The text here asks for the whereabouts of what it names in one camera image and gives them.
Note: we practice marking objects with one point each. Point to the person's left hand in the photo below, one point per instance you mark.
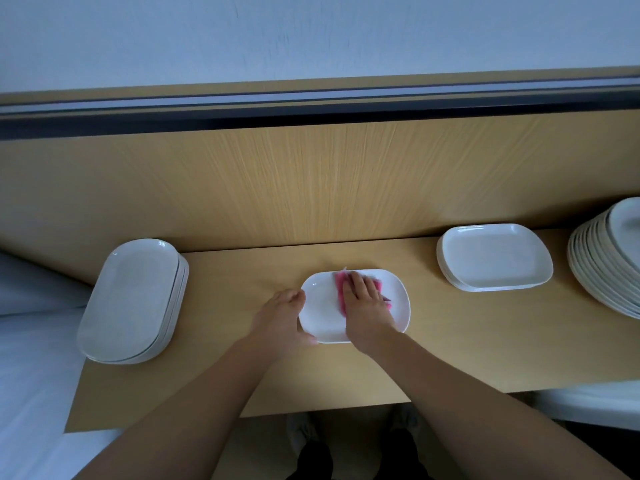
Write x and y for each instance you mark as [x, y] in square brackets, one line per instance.
[278, 325]

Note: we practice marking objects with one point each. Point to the person's right hand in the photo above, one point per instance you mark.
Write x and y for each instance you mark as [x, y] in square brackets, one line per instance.
[368, 317]

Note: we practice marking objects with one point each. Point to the pink cleaning cloth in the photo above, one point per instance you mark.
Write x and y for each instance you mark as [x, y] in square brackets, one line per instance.
[340, 295]

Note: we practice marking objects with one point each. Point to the white glossy rectangular plate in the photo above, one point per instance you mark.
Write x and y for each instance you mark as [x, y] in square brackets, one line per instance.
[318, 315]

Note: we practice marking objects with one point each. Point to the stack of white rectangular plates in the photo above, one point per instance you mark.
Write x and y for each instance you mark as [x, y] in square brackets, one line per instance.
[495, 255]

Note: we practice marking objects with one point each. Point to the pile of white oblong plates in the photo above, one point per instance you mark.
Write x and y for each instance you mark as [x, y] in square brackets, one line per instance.
[128, 300]

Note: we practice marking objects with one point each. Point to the stack of white round plates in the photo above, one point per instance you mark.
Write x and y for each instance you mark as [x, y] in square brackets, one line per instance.
[612, 255]

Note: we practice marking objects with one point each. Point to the person's left forearm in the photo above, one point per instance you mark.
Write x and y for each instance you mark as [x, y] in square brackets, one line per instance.
[170, 425]

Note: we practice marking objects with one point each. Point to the person's right forearm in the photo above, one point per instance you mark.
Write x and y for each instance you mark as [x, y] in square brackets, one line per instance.
[500, 420]

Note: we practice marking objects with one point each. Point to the grey upholstered headboard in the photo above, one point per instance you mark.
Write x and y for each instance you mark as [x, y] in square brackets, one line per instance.
[35, 287]

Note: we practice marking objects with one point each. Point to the white bed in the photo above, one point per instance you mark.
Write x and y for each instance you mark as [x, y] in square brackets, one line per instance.
[35, 405]

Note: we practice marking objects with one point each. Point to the black wall rail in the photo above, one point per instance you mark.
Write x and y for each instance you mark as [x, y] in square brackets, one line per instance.
[300, 117]

